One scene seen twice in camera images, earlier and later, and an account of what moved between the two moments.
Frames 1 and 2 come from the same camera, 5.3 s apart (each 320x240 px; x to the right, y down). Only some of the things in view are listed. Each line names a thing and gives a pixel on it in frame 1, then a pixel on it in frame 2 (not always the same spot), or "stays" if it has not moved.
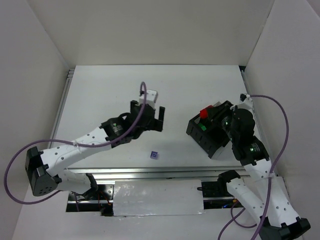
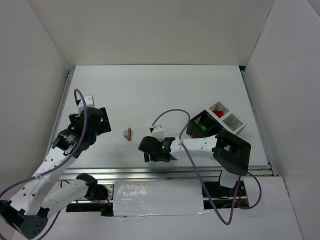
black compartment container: [208, 134] stays
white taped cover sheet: [157, 197] stays
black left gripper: [152, 120] → [104, 120]
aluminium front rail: [201, 173] stays
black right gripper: [210, 135] → [146, 153]
